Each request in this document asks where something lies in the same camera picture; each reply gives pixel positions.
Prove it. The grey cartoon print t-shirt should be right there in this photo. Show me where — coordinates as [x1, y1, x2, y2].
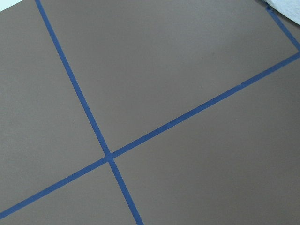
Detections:
[256, 0, 300, 25]

